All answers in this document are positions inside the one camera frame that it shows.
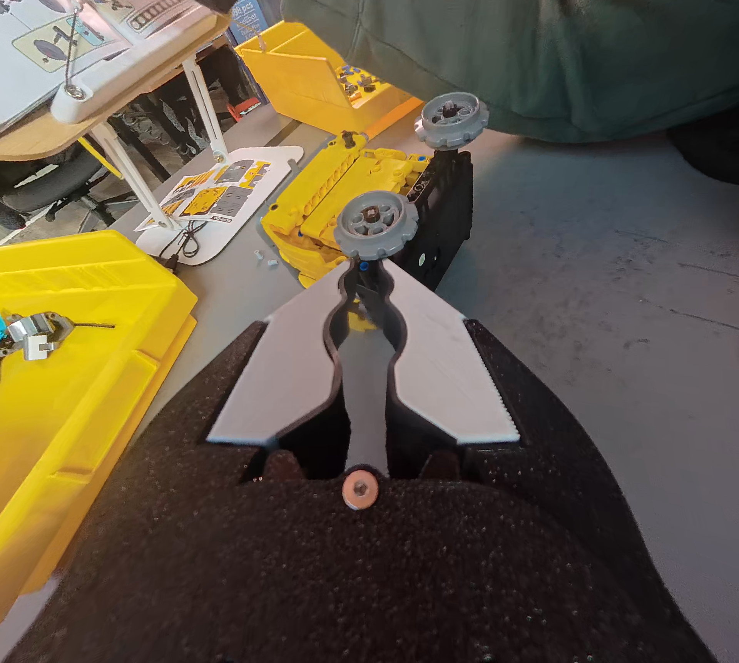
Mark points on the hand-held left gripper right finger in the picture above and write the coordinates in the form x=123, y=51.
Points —
x=450, y=380

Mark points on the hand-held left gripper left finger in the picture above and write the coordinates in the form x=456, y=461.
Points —
x=277, y=380

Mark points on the grey lego wheel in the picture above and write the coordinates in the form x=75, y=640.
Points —
x=450, y=138
x=369, y=247

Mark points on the yellow lego vehicle model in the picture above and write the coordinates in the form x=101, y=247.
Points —
x=323, y=184

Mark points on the person's right forearm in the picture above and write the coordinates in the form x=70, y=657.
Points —
x=491, y=28

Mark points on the blue lego set box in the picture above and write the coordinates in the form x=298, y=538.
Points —
x=248, y=19

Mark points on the lego instruction booklet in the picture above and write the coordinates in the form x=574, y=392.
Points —
x=52, y=22

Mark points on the heap of mixed lego parts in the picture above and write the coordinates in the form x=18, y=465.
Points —
x=355, y=80

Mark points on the lego sticker sheet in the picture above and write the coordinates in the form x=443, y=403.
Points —
x=208, y=195

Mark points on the yellow storage bin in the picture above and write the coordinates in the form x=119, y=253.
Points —
x=115, y=293
x=288, y=80

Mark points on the thin black stick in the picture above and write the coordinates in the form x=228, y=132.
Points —
x=92, y=325

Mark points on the black office chair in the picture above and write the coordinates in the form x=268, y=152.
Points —
x=52, y=189

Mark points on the cyan strip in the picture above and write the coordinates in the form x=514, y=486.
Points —
x=3, y=328

